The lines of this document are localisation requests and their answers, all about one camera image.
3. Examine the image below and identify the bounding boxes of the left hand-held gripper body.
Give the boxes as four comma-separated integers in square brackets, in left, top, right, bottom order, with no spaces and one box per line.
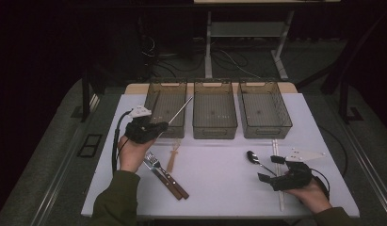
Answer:
[124,105,157,145]

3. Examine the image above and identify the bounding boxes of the person's left hand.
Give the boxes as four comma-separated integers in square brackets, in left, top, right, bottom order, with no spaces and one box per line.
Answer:
[117,135,156,173]

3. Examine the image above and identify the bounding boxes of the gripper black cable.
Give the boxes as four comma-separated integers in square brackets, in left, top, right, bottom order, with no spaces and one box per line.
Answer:
[111,110,133,175]
[310,168,331,202]

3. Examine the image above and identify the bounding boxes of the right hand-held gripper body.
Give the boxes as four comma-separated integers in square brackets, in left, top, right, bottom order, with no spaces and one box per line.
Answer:
[269,148,327,192]

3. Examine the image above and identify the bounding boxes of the wooden handled metal fork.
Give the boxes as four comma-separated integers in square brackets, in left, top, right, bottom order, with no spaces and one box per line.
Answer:
[144,151,190,200]

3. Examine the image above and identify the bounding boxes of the person's right hand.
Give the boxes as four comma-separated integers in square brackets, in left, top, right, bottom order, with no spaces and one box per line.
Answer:
[287,178,333,215]

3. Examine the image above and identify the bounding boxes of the thin black cable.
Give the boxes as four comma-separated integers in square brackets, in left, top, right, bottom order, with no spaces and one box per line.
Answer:
[317,124,349,177]

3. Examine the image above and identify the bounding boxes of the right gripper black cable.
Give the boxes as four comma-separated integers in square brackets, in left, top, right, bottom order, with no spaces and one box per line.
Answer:
[310,168,331,202]

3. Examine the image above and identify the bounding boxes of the grey metal desk frame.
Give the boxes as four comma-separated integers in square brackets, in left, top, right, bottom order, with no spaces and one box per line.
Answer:
[193,0,342,81]

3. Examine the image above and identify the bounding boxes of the dark chopstick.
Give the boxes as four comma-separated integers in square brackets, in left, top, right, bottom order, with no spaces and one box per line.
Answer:
[156,90,170,123]
[150,90,162,123]

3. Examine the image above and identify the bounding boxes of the aluminium rail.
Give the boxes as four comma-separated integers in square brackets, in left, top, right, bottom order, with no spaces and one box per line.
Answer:
[30,93,101,226]
[326,103,387,218]

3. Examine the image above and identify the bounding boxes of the large black metal stand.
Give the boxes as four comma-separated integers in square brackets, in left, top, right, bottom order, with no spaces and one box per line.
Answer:
[296,12,387,125]

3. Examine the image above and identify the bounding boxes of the silver metal chopstick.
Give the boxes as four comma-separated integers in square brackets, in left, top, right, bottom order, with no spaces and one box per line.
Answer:
[156,96,194,139]

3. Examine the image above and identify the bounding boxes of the black floor cables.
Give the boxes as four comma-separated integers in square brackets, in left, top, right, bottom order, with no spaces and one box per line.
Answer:
[140,34,261,79]

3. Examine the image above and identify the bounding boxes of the translucent brown plastic bin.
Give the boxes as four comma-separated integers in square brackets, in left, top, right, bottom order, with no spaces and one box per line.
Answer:
[138,79,188,139]
[191,79,238,140]
[237,79,293,139]

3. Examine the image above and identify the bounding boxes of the wooden handled metal knife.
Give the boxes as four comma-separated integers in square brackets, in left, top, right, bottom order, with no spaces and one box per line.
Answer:
[142,157,184,202]

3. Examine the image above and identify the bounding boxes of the black handled metal spoon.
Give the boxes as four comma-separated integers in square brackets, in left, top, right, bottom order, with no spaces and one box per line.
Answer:
[246,150,277,177]

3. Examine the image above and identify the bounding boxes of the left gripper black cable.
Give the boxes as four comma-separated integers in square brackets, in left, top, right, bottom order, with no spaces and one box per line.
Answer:
[111,110,133,175]

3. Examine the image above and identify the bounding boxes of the white floor cable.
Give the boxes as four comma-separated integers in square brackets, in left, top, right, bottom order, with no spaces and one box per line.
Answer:
[218,49,262,80]

